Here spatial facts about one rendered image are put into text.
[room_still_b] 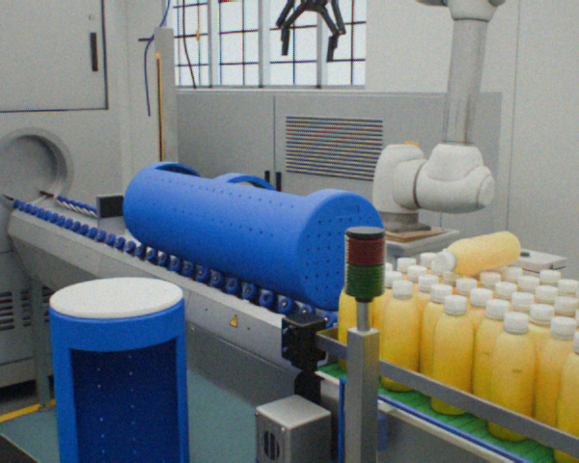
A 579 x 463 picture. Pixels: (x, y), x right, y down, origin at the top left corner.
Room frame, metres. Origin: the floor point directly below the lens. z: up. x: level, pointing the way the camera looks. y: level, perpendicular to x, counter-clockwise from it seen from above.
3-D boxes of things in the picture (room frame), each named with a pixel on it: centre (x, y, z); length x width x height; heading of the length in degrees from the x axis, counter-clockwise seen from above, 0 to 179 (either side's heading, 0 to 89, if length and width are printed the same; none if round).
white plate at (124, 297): (1.52, 0.38, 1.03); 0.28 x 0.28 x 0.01
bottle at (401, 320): (1.35, -0.21, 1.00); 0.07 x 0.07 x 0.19
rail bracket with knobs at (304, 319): (1.47, -0.03, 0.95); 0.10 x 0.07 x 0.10; 128
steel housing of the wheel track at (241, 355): (2.45, 0.49, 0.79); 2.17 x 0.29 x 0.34; 38
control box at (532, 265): (1.64, -0.51, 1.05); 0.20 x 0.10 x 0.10; 38
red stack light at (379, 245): (1.10, -0.11, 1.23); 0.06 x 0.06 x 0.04
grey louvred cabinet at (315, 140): (4.24, -0.07, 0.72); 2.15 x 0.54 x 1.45; 46
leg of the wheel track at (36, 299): (3.18, 1.15, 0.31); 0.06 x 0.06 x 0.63; 38
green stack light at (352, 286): (1.10, -0.11, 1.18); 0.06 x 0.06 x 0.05
